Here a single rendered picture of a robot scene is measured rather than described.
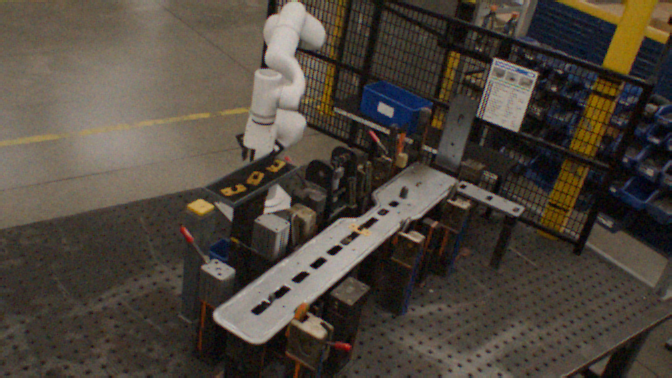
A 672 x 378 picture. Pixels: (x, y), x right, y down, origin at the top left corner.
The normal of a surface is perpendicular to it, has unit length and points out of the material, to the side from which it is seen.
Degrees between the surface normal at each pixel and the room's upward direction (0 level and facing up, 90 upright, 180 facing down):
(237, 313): 0
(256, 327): 0
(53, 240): 0
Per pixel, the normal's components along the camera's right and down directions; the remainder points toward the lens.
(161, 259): 0.17, -0.85
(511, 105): -0.53, 0.36
